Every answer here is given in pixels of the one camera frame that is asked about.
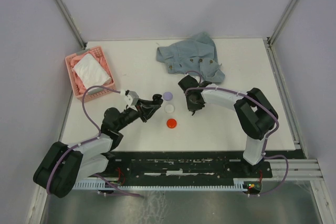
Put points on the blue denim jacket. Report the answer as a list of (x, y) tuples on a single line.
[(196, 54)]

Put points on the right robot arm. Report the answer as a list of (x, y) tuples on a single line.
[(256, 115)]

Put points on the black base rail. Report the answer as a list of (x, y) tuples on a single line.
[(200, 168)]

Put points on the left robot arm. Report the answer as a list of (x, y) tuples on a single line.
[(65, 165)]

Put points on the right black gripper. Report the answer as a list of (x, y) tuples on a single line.
[(191, 107)]

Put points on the right aluminium frame post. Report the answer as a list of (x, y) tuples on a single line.
[(290, 7)]

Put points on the pink plastic basket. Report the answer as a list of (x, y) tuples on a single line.
[(71, 64)]

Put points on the left aluminium frame post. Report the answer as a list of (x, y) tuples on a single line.
[(70, 22)]

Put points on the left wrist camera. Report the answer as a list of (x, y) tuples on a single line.
[(131, 98)]

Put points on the purple earbud case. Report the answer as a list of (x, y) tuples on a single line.
[(167, 96)]

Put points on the white folded cloth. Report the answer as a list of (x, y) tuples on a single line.
[(89, 71)]

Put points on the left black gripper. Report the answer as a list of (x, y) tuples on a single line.
[(141, 102)]

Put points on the aluminium frame post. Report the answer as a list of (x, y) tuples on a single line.
[(70, 22), (290, 7)]

